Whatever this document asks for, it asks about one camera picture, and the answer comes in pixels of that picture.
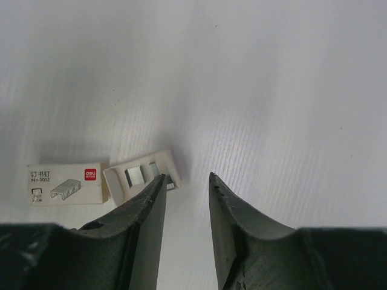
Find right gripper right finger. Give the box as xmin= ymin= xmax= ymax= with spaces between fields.
xmin=209 ymin=173 xmax=386 ymax=289

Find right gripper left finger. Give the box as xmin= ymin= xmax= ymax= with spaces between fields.
xmin=1 ymin=175 xmax=166 ymax=289

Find small white staple box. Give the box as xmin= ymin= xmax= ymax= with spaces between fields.
xmin=103 ymin=149 xmax=181 ymax=205

